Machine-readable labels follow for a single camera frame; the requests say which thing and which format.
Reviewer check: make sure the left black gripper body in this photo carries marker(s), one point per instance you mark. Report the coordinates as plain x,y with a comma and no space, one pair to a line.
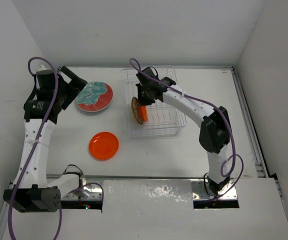
67,92

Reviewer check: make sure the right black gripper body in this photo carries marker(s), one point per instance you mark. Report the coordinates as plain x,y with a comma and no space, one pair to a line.
144,97

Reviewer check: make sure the yellow brown patterned plate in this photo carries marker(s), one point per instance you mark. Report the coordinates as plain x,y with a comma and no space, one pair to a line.
135,110

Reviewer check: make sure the white plate red teal pattern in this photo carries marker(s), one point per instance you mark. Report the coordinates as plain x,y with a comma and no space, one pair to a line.
95,97

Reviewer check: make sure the orange plastic plate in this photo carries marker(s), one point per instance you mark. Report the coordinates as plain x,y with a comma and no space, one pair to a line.
103,146
143,113

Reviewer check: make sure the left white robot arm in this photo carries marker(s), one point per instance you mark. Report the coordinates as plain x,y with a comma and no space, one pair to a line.
31,192

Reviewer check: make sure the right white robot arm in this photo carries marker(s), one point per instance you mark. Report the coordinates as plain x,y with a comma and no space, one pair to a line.
213,122

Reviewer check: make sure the white foam front panel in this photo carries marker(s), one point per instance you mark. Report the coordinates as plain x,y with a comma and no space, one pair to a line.
163,210

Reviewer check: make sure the white wire dish rack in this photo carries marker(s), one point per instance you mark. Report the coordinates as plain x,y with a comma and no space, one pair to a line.
163,119

